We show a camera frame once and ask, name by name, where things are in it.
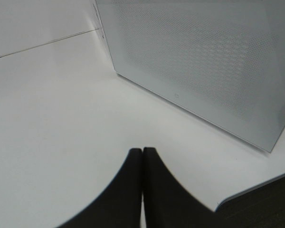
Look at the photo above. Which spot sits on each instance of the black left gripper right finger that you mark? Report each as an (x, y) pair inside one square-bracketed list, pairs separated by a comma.
[(167, 204)]

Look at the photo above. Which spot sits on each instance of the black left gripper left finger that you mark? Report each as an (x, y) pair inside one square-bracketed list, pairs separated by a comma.
[(119, 205)]

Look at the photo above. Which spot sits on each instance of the white microwave door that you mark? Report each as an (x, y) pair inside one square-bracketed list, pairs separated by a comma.
[(222, 60)]

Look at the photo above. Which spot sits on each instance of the white microwave oven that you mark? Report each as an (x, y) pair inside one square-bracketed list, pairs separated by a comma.
[(102, 32)]

